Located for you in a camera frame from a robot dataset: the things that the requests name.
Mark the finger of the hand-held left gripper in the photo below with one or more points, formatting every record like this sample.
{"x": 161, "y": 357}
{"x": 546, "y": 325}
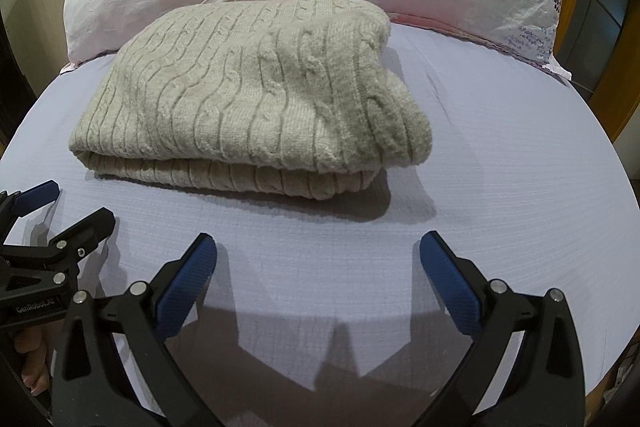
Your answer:
{"x": 36, "y": 197}
{"x": 90, "y": 227}

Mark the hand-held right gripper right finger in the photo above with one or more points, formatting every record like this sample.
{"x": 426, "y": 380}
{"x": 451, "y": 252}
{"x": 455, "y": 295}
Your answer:
{"x": 450, "y": 283}

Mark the person's left hand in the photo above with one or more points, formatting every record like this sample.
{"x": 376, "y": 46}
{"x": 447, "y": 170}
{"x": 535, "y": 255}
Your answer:
{"x": 35, "y": 357}

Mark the wooden bed headboard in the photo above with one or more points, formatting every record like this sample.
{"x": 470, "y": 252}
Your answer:
{"x": 616, "y": 107}

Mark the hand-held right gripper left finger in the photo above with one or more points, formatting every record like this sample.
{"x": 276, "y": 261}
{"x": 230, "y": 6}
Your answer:
{"x": 187, "y": 287}

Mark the lavender bed sheet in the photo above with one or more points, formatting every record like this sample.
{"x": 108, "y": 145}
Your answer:
{"x": 310, "y": 267}

